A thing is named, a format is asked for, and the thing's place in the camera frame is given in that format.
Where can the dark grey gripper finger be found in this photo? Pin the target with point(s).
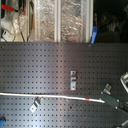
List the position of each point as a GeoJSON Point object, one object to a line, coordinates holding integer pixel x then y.
{"type": "Point", "coordinates": [116, 103]}

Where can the blue clamp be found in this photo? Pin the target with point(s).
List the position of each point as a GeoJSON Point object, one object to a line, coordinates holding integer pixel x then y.
{"type": "Point", "coordinates": [94, 34]}

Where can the blue clamp corner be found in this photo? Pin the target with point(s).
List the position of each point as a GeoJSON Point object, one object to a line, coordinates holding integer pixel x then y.
{"type": "Point", "coordinates": [2, 120]}

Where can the grey metal cable clip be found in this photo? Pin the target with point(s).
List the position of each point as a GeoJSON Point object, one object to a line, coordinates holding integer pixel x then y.
{"type": "Point", "coordinates": [107, 89]}
{"type": "Point", "coordinates": [73, 80]}
{"type": "Point", "coordinates": [36, 104]}

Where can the silver metal bracket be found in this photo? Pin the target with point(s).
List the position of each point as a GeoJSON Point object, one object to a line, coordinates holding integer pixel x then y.
{"type": "Point", "coordinates": [124, 81]}

